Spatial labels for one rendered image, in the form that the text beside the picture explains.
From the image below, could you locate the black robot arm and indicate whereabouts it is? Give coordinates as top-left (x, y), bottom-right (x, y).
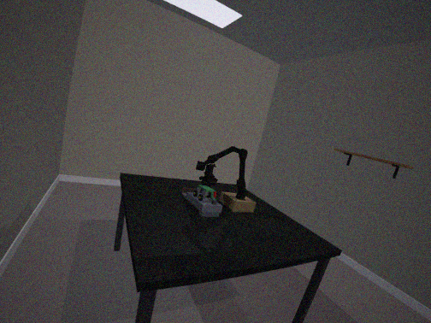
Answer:
top-left (196, 146), bottom-right (248, 201)

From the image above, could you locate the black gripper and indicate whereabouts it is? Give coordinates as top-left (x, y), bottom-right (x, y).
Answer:
top-left (199, 172), bottom-right (216, 187)

